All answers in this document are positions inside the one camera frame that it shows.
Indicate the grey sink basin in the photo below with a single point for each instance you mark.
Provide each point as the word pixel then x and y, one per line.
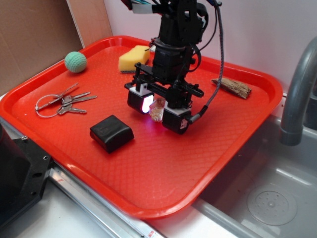
pixel 267 190

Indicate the brown cardboard panel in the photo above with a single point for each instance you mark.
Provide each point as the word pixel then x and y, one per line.
pixel 35 34

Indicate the brown wood piece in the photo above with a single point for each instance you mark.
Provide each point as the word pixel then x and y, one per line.
pixel 235 87

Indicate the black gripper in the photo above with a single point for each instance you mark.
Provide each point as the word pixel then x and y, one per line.
pixel 166 77

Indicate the black rectangular block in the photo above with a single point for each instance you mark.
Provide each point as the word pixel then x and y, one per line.
pixel 111 133

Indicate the yellow sponge with dark pad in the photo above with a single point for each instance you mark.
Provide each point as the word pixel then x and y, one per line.
pixel 138 54

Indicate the grey faucet spout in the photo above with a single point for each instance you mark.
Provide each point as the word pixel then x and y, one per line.
pixel 300 109

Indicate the green dimpled ball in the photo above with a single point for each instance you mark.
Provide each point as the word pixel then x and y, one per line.
pixel 75 62

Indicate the silver keys on ring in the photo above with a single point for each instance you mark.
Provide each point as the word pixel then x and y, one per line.
pixel 65 100

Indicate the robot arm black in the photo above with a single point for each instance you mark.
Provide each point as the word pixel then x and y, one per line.
pixel 183 23

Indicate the red plastic tray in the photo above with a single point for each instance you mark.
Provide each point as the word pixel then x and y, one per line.
pixel 159 172

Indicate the brown spiral seashell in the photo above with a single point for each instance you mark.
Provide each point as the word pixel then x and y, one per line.
pixel 157 109

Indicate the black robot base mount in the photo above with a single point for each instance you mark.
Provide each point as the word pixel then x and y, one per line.
pixel 24 168

